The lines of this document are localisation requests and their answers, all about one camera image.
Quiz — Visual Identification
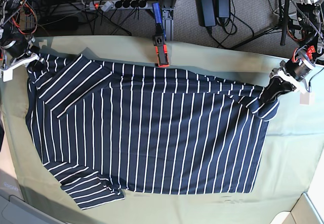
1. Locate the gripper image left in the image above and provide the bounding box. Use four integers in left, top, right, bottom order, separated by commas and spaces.
1, 38, 47, 74

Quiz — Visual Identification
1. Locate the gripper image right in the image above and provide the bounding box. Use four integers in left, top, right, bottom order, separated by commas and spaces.
261, 61, 311, 104

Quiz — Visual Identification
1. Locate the navy white striped T-shirt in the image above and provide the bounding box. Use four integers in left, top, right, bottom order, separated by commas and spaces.
26, 55, 279, 210

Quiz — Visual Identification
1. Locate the black tripod stand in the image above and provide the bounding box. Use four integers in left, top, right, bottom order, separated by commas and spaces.
230, 0, 324, 64

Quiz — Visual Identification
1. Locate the white power strip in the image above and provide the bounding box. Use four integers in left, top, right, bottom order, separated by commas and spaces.
88, 0, 152, 12

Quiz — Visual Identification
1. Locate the black power adapter left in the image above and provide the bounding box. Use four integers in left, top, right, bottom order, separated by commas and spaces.
197, 0, 216, 27

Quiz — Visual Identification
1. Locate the white box corner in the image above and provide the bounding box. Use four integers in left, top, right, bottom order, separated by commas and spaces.
271, 193, 323, 224

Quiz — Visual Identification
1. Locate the grey plastic bin corner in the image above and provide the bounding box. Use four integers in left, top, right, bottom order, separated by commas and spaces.
1, 196, 61, 223

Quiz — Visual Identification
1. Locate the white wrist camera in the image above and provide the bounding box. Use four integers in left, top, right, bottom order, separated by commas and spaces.
300, 92, 315, 105
1, 69, 13, 82

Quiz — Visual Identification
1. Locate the aluminium frame post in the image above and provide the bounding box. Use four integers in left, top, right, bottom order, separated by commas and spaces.
158, 0, 176, 41

